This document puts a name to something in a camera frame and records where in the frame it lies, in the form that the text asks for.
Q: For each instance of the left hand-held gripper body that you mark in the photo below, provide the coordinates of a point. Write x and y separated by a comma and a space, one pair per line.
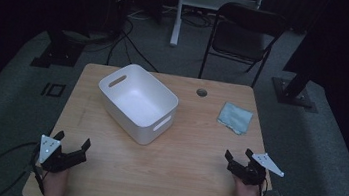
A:
60, 161

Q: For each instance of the light blue cloth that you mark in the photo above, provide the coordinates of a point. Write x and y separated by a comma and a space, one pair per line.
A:
235, 118

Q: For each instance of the black folding chair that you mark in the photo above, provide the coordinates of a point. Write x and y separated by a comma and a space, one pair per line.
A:
240, 35

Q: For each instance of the black metal stand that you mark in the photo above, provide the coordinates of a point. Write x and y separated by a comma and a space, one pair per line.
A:
58, 53
294, 92

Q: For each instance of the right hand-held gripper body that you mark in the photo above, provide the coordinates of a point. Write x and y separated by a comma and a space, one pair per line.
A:
248, 174

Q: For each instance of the person's left hand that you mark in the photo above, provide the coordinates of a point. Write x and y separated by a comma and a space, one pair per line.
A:
56, 181

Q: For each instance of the white desk frame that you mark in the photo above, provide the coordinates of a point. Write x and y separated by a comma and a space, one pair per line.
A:
208, 0

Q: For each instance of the grey tape strip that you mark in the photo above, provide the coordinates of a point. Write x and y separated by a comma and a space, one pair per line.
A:
273, 193

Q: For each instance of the person's right hand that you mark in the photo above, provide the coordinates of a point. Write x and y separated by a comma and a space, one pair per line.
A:
248, 194

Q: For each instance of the white plastic basket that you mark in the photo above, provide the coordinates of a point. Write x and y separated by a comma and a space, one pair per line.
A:
137, 107

